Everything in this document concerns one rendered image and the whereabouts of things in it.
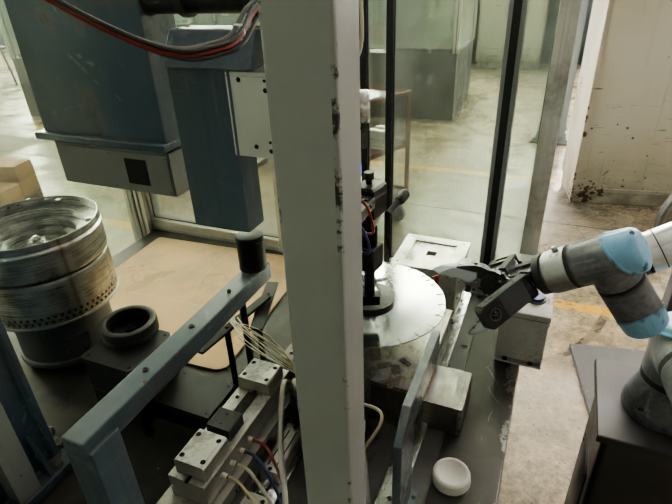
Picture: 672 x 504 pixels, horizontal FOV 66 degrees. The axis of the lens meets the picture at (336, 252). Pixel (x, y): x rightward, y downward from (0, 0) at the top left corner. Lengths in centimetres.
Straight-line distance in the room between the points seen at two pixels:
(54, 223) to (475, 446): 113
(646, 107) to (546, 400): 235
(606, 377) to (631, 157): 295
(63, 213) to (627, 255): 126
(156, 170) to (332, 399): 72
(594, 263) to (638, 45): 316
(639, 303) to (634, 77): 316
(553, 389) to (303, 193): 220
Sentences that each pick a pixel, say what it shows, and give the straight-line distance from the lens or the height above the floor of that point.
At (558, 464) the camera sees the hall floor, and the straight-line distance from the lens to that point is 216.
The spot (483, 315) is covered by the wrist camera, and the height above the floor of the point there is 107.
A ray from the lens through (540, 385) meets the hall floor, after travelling 243.
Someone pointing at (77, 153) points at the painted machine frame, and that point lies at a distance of 114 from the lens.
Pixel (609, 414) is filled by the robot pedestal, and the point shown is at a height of 75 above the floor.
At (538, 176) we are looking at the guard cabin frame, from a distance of 142.
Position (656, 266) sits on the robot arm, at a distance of 107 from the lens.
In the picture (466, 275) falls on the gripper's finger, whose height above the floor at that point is 108.
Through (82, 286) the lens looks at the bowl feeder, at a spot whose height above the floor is 97.
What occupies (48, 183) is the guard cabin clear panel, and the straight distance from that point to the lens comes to 179.
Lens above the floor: 160
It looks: 29 degrees down
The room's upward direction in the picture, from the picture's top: 2 degrees counter-clockwise
